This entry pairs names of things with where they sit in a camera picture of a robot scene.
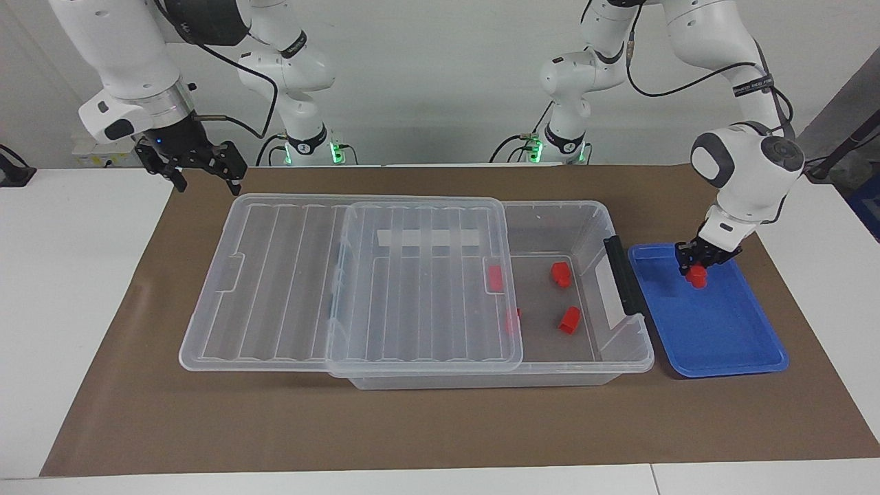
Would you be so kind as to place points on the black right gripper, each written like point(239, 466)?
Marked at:
point(189, 151)

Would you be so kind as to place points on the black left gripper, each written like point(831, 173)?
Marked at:
point(705, 251)

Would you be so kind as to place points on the red block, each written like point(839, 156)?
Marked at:
point(496, 278)
point(569, 320)
point(560, 273)
point(698, 277)
point(513, 320)

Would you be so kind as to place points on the clear plastic box lid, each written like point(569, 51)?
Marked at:
point(275, 289)

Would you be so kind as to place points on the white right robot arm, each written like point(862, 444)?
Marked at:
point(117, 48)

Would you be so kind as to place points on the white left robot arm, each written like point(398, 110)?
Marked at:
point(749, 172)

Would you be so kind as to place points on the blue plastic tray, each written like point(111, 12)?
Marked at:
point(715, 323)

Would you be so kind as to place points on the clear plastic storage box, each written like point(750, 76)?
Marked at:
point(584, 350)

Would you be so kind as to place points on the white power strip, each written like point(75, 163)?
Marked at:
point(89, 158)

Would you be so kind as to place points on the blue crate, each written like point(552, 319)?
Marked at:
point(867, 206)

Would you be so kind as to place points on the black stand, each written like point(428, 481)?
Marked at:
point(842, 148)

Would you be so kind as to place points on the black clamp base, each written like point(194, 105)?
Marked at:
point(15, 173)

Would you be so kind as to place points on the brown table mat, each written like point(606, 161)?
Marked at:
point(206, 412)

